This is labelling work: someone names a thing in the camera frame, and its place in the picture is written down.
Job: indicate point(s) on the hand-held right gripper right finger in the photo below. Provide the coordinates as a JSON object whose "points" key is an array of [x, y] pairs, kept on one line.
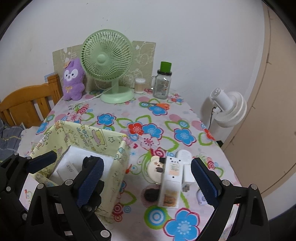
{"points": [[204, 183]]}

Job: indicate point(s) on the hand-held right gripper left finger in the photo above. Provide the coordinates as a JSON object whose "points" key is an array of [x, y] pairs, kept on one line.
{"points": [[90, 178]]}

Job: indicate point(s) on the white rectangular labelled device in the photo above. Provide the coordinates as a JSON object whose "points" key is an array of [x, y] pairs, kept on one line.
{"points": [[172, 183]]}

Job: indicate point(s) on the white flat box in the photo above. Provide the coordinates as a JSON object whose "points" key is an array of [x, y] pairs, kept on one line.
{"points": [[76, 157]]}

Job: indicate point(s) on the purple plush toy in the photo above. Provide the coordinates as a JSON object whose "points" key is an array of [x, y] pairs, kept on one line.
{"points": [[71, 78]]}

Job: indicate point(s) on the small white lilac gadget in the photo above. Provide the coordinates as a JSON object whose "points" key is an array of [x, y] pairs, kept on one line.
{"points": [[200, 197]]}

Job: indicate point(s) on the glass jar with green lid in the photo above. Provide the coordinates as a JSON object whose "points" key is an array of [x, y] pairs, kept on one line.
{"points": [[161, 85]]}

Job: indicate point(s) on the yellow printed storage box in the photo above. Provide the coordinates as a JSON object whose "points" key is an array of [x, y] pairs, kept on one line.
{"points": [[92, 136]]}

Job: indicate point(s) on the white charger adapter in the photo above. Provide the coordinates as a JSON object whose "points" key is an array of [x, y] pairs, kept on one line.
{"points": [[188, 173]]}

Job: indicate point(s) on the cream remote control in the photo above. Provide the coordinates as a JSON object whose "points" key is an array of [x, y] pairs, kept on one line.
{"points": [[155, 170]]}

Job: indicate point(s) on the beige patterned board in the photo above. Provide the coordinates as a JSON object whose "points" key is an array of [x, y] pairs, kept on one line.
{"points": [[143, 53]]}

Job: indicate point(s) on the beige wardrobe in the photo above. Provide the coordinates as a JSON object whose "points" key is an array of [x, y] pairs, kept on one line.
{"points": [[277, 92]]}

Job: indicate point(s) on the green desk fan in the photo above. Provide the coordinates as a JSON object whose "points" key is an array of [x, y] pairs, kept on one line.
{"points": [[107, 58]]}

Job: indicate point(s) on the blue plaid blanket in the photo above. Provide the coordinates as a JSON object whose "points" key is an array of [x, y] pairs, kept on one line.
{"points": [[9, 136]]}

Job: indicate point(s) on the cotton swab container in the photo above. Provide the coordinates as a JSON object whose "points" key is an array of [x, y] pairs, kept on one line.
{"points": [[140, 87]]}

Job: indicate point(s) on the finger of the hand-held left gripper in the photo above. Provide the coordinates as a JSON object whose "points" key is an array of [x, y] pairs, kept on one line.
{"points": [[44, 161], [96, 194]]}

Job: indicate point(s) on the white circulator fan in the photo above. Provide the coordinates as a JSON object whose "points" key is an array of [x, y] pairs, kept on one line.
{"points": [[229, 109]]}

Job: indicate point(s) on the white cloth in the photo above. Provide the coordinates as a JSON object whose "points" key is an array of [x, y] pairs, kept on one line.
{"points": [[26, 139]]}

